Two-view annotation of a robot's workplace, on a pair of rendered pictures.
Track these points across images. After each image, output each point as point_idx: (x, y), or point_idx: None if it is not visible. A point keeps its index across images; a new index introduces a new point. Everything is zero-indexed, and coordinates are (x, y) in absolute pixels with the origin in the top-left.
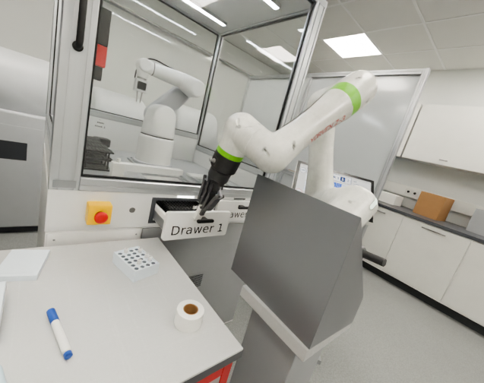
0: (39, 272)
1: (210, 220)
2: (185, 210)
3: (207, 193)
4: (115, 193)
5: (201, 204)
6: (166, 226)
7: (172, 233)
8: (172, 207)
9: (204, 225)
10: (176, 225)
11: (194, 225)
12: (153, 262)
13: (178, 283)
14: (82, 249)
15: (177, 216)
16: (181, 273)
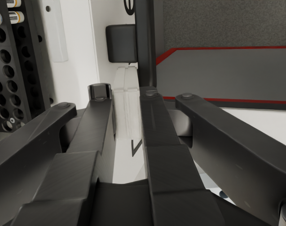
0: None
1: (151, 19)
2: (17, 67)
3: (108, 174)
4: None
5: (115, 126)
6: (133, 177)
7: (141, 141)
8: (11, 116)
9: (122, 16)
10: (129, 145)
11: (125, 66)
12: (220, 190)
13: None
14: None
15: (116, 169)
16: (259, 121)
